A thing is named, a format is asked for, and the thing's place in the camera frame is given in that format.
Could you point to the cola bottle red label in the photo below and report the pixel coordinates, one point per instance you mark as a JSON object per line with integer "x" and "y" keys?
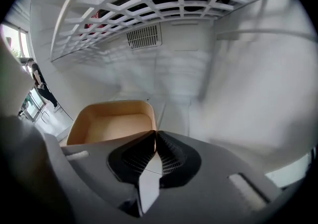
{"x": 95, "y": 15}

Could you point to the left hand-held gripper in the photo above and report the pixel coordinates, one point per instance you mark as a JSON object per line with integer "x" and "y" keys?
{"x": 22, "y": 158}

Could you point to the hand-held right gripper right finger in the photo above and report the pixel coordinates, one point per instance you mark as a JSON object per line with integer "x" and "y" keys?
{"x": 211, "y": 180}

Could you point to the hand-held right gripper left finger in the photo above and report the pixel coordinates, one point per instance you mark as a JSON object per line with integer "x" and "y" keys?
{"x": 99, "y": 168}

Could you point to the white wire fridge shelf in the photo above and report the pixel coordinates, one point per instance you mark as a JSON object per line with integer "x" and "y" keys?
{"x": 139, "y": 2}

